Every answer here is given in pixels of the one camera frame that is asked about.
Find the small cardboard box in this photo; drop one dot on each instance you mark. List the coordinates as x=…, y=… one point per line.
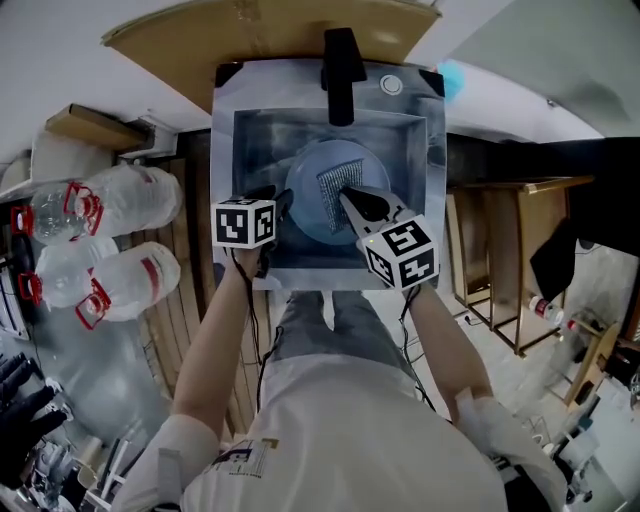
x=90, y=125

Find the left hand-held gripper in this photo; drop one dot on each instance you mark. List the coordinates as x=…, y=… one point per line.
x=242, y=222

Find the person's grey trousers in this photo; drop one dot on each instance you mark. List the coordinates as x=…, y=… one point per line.
x=310, y=325

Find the plastic bottle red label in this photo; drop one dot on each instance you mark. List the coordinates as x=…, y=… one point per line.
x=547, y=310

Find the black faucet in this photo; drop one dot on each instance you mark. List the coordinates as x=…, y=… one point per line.
x=341, y=75

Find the white ledge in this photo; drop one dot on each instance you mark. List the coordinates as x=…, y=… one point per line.
x=500, y=120

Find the wooden shelf rack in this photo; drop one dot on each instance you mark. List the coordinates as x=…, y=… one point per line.
x=505, y=240

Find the light blue large plate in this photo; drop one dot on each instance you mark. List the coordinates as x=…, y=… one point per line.
x=305, y=215

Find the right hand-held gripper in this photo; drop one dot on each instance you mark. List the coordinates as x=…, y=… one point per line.
x=400, y=255

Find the person's white shirt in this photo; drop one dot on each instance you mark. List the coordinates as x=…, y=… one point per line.
x=350, y=440

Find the wooden chair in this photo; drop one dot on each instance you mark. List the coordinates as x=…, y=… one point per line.
x=595, y=360

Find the person's right forearm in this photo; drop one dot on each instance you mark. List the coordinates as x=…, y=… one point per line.
x=450, y=350

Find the blue bowl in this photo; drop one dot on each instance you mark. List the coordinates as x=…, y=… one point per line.
x=452, y=77

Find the person's left forearm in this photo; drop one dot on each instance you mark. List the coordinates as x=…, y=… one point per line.
x=210, y=340

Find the silver mesh scrubbing cloth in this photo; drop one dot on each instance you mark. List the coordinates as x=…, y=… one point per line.
x=337, y=177

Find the brown cardboard sheet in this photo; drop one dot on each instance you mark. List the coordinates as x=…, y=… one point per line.
x=200, y=45

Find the stainless steel sink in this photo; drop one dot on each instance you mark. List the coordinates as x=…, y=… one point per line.
x=250, y=125

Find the round white sink button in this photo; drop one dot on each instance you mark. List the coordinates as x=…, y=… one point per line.
x=392, y=84

